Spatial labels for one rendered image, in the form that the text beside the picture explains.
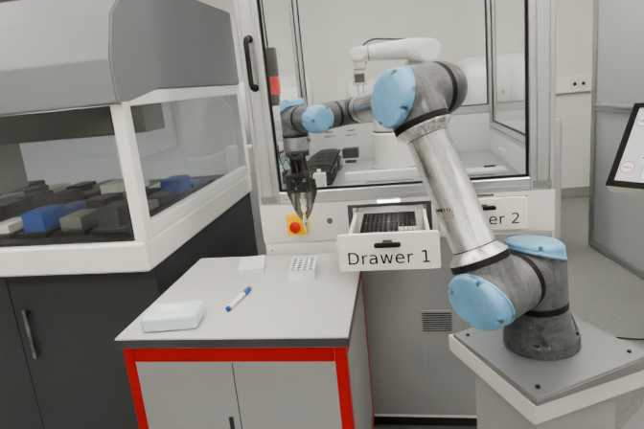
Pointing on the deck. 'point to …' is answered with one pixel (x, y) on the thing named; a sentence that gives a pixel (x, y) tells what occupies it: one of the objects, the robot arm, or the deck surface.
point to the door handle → (249, 63)
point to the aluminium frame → (536, 90)
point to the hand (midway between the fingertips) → (304, 214)
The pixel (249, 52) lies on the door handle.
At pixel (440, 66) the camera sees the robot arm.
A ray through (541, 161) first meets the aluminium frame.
